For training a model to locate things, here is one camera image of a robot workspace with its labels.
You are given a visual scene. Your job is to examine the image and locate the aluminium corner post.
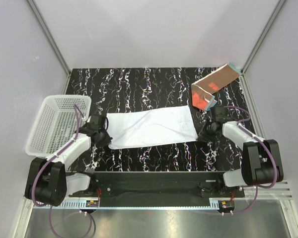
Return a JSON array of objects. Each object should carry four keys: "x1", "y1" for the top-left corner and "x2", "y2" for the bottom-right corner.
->
[
  {"x1": 240, "y1": 0, "x2": 289, "y2": 75},
  {"x1": 26, "y1": 0, "x2": 72, "y2": 76}
]

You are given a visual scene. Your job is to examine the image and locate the white plastic basket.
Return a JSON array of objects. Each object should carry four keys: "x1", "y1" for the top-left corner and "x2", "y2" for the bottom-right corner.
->
[{"x1": 25, "y1": 95, "x2": 91, "y2": 157}]

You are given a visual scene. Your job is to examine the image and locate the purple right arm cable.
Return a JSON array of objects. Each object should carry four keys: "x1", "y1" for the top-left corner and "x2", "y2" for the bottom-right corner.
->
[{"x1": 196, "y1": 106, "x2": 281, "y2": 215}]

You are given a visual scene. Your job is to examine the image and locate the left aluminium corner post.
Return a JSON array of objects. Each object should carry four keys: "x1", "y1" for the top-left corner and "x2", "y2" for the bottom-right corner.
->
[{"x1": 26, "y1": 0, "x2": 72, "y2": 76}]

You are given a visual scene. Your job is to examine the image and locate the white terry towel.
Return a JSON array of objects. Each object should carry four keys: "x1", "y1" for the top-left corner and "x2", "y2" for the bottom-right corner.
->
[{"x1": 107, "y1": 105, "x2": 198, "y2": 150}]

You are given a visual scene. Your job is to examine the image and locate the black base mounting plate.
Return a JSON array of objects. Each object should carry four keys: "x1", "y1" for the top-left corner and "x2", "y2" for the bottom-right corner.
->
[{"x1": 72, "y1": 172, "x2": 245, "y2": 209}]

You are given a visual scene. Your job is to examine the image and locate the aluminium front rail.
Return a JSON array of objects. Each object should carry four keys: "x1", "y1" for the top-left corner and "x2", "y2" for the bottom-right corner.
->
[{"x1": 23, "y1": 180, "x2": 293, "y2": 199}]

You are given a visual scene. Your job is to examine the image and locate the brown folded towel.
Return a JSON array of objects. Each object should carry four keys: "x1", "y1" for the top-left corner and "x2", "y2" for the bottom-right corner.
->
[{"x1": 191, "y1": 63, "x2": 242, "y2": 111}]

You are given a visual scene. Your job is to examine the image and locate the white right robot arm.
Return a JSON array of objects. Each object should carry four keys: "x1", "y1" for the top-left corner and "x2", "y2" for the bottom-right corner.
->
[{"x1": 197, "y1": 106, "x2": 284, "y2": 197}]

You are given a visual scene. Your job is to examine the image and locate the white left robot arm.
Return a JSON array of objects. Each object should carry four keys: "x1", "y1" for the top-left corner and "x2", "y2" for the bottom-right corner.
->
[{"x1": 24, "y1": 115, "x2": 112, "y2": 207}]

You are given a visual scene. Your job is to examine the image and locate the white slotted cable duct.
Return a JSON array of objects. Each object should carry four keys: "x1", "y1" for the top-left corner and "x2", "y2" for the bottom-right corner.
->
[{"x1": 59, "y1": 199, "x2": 100, "y2": 208}]

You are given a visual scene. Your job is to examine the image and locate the right aluminium corner post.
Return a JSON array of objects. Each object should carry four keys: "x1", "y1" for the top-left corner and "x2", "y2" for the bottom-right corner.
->
[{"x1": 240, "y1": 0, "x2": 289, "y2": 75}]

